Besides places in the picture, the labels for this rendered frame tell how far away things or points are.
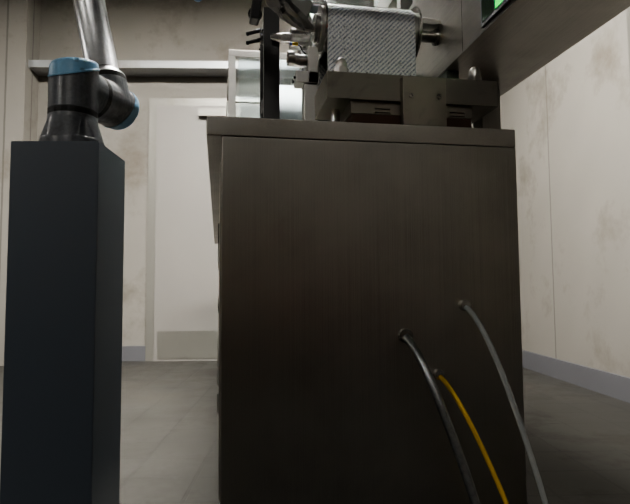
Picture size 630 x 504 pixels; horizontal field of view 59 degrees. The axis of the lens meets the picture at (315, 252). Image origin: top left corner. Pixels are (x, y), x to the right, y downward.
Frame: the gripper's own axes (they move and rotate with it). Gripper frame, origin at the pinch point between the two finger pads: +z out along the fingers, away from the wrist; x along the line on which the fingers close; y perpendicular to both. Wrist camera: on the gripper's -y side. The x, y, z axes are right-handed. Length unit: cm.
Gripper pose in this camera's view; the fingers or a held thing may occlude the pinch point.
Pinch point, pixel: (306, 28)
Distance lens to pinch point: 158.4
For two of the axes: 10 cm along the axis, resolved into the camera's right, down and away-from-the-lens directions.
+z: 7.6, 6.4, 0.9
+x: -1.7, 0.7, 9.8
